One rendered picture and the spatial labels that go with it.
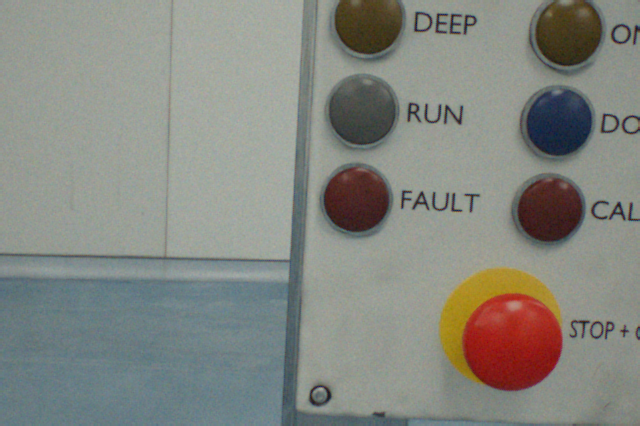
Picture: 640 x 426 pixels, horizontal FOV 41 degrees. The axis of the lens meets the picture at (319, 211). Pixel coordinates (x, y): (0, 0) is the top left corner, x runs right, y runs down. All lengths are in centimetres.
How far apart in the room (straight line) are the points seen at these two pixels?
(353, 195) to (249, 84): 368
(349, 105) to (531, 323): 11
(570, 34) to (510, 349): 13
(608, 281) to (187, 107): 368
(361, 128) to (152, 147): 370
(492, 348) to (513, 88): 10
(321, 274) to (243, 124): 367
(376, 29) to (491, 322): 12
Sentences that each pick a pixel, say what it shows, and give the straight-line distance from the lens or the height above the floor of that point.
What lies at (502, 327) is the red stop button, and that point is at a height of 95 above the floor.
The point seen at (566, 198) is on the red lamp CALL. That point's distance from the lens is 36.
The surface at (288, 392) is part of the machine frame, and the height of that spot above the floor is 44.
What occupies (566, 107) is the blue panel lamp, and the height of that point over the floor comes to 104.
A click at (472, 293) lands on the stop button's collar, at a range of 36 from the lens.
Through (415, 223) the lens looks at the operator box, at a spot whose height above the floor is 98.
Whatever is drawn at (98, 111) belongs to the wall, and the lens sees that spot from 403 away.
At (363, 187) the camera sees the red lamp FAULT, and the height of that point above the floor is 100.
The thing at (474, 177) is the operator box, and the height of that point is 100.
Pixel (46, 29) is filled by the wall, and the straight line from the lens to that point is 406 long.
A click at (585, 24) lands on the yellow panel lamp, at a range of 36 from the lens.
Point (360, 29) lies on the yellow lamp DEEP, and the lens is 34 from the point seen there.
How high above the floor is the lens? 105
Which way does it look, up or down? 10 degrees down
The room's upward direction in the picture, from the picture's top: 3 degrees clockwise
